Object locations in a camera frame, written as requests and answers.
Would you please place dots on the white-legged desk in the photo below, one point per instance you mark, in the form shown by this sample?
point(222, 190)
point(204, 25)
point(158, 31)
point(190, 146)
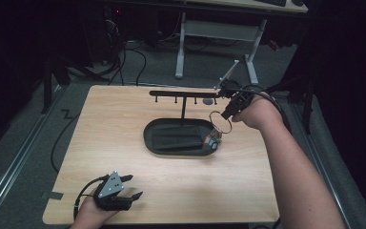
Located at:
point(219, 30)

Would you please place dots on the person's right hand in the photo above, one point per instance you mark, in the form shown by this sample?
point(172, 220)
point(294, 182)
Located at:
point(257, 113)

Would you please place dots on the person's left hand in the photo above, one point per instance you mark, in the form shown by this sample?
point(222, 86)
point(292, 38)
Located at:
point(90, 214)

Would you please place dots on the black computer tower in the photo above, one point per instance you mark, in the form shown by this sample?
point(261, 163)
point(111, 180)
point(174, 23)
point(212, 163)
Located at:
point(106, 31)

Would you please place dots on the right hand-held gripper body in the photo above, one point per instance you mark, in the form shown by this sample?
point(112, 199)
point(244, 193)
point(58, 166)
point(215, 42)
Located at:
point(238, 97)

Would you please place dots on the black computer mouse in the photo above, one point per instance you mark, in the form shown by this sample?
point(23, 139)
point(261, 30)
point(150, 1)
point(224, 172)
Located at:
point(297, 2)

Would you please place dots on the black keyboard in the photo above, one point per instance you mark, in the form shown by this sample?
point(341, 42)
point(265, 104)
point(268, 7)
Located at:
point(271, 2)

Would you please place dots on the black wallet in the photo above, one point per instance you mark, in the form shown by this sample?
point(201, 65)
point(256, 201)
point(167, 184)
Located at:
point(178, 137)

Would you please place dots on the metal floor rail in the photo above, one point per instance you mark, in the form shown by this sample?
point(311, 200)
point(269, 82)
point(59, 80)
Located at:
point(329, 184)
point(16, 159)

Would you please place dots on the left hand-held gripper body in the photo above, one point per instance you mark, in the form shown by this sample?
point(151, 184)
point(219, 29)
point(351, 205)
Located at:
point(109, 192)

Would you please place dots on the grey round table grommet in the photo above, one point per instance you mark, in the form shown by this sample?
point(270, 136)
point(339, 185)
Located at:
point(207, 101)

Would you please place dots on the key bunch with coloured tags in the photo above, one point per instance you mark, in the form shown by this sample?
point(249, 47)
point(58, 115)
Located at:
point(214, 143)

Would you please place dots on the black metal stand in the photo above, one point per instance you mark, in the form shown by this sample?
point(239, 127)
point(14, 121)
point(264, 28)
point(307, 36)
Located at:
point(306, 105)
point(47, 86)

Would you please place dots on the black key rack with tray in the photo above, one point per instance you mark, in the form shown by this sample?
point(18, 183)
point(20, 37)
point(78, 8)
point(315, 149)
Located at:
point(171, 94)

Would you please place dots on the grey tape strip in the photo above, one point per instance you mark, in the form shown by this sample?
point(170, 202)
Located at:
point(54, 195)

